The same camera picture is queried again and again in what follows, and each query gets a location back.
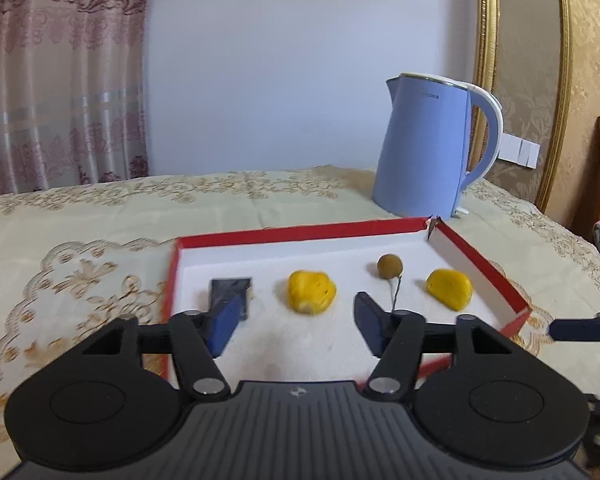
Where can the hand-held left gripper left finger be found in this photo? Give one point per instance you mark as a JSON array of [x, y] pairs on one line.
[[225, 325]]

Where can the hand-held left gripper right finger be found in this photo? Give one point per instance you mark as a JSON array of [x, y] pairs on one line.
[[370, 322]]

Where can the dark blue-grey block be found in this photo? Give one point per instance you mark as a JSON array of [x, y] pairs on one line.
[[230, 287]]

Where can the small brown round fruit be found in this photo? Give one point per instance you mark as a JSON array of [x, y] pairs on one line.
[[390, 266]]

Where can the yellow fruit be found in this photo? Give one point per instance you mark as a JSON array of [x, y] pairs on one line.
[[310, 291], [449, 287]]

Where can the red cardboard box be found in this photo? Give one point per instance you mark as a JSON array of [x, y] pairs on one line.
[[305, 232]]

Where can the cream gold floral tablecloth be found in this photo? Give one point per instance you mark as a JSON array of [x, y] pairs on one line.
[[80, 220]]

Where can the light blue electric kettle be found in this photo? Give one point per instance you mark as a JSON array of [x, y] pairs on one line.
[[420, 150]]

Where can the pink floral curtain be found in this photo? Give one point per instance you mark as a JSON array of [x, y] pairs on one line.
[[55, 85]]

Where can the white wall socket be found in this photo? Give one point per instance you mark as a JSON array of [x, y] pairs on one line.
[[520, 150]]

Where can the gold curved wall moulding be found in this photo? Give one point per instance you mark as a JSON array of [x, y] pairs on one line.
[[562, 60], [486, 20]]

